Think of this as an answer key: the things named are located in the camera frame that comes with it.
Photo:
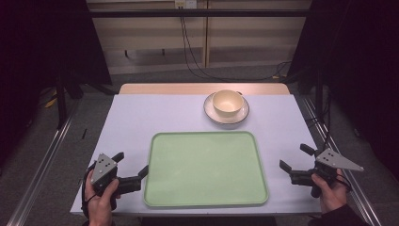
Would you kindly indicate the metal floor rail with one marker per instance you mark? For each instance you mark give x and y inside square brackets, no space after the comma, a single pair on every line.
[40,172]
[345,175]

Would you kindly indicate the white wall socket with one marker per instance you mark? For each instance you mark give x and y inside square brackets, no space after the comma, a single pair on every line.
[185,3]

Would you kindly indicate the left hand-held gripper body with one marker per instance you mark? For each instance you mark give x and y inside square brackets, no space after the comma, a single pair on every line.
[104,169]

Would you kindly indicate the black metal stand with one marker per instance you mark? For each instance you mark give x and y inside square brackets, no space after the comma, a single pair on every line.
[61,100]
[319,78]

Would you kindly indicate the white table cover sheet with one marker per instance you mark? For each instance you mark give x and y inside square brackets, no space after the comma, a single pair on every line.
[131,125]

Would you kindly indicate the yellow floor tape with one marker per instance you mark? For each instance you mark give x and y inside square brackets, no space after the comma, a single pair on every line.
[51,101]

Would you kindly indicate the wooden vertical post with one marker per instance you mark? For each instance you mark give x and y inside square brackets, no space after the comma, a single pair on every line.
[206,40]

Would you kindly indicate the wooden table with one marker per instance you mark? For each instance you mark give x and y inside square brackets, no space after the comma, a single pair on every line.
[175,88]

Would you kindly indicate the black horizontal metal bar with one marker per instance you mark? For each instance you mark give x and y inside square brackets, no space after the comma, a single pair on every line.
[200,12]

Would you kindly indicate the person's left hand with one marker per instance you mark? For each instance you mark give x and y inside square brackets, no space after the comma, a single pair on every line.
[100,202]

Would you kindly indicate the light green plastic tray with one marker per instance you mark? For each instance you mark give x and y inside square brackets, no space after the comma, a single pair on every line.
[205,169]

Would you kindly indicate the person's right hand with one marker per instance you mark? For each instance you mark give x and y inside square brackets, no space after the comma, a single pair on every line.
[331,192]

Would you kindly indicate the dark curtain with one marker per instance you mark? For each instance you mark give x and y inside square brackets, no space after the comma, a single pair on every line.
[357,62]
[44,47]

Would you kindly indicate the cream plate with dark rim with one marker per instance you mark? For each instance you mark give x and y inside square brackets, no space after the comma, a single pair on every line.
[227,119]

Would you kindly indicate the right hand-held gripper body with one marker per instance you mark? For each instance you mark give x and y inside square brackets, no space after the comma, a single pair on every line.
[332,160]

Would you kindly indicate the cream cup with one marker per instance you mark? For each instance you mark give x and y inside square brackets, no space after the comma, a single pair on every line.
[227,101]

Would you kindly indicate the small black stick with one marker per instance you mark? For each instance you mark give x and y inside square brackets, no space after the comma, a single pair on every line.
[84,134]

